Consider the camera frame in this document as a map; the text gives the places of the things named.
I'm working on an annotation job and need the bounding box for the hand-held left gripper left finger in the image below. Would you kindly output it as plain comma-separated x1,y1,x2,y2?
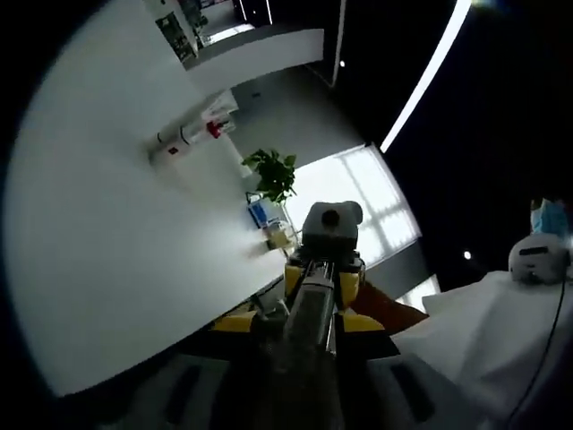
105,312,275,430

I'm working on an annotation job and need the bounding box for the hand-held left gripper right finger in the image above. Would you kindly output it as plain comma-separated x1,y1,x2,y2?
333,312,489,430

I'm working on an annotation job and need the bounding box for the red-collared white skincare bottle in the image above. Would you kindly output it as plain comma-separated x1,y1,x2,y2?
203,114,237,140

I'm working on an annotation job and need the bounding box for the bright window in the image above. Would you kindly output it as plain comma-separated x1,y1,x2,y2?
286,142,423,274

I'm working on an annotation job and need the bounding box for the potted green plant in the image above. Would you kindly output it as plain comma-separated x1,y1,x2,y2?
241,149,299,208

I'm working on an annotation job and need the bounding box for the wide ceiling light strip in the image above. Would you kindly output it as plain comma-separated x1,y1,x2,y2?
379,0,474,153

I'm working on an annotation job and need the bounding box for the person's white shirt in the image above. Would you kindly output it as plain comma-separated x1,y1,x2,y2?
392,267,573,430

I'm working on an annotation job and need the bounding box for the blue face mask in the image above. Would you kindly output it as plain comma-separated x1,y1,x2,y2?
529,198,570,237

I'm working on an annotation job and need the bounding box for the open cluttered shelf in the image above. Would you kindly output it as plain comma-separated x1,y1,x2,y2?
155,11,199,63

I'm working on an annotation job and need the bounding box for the black device cable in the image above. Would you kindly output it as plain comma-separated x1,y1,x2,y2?
504,279,567,430

